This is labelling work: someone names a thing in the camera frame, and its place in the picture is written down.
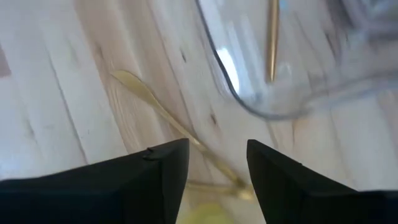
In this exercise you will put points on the gold cutlery utensil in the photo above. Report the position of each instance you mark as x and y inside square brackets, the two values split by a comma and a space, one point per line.
[140, 88]
[272, 46]

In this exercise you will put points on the clear plastic bin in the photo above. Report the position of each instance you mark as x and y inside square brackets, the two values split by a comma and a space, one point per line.
[311, 62]

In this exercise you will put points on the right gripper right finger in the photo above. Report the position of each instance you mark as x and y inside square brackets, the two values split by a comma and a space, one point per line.
[295, 193]

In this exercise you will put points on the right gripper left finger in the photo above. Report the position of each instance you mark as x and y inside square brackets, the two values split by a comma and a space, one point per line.
[109, 193]

